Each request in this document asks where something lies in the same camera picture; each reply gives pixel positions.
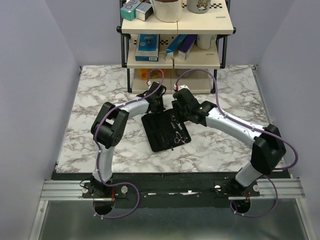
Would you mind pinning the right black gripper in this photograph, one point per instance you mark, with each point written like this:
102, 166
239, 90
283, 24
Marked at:
175, 106

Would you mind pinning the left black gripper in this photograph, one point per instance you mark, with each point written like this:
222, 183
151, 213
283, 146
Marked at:
161, 108

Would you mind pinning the silver thinning scissors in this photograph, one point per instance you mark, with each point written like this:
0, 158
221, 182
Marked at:
174, 123

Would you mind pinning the black zip tool case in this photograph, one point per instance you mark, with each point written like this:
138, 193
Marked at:
160, 133

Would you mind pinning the silver cutting scissors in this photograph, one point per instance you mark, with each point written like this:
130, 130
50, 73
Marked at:
179, 138

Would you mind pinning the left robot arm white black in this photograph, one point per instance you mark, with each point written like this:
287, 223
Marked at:
109, 126

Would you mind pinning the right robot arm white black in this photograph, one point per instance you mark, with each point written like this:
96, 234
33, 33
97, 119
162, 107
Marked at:
267, 148

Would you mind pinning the grey pouch on shelf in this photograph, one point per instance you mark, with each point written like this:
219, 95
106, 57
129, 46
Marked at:
184, 73

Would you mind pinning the orange snack bag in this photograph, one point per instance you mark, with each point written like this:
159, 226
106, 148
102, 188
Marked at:
146, 73

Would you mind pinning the beige three-tier shelf rack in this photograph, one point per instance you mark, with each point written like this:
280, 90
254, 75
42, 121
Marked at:
215, 21

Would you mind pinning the blue toothpaste box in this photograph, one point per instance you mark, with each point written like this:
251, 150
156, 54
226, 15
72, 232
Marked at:
172, 50

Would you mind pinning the blue razor package box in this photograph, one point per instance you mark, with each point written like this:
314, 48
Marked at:
147, 48

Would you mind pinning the purple toothpaste box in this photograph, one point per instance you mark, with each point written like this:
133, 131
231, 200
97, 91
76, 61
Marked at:
186, 46

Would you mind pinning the white green cup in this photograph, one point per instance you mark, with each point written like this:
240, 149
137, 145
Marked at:
206, 41

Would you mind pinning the white round tub brown lid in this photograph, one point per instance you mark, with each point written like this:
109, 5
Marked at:
169, 11

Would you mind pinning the silver grey small box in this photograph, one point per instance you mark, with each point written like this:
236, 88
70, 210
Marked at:
143, 11

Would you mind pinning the white printed mug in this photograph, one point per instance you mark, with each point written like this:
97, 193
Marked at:
198, 6

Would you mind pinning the teal white carton box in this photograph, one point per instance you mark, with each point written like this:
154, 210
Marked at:
127, 11

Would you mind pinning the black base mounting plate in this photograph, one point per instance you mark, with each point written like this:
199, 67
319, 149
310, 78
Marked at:
168, 190

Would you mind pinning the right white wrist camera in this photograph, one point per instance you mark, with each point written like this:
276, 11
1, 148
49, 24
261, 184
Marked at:
180, 87

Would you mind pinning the aluminium rail profile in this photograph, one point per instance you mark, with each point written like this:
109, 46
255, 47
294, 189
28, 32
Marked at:
70, 190

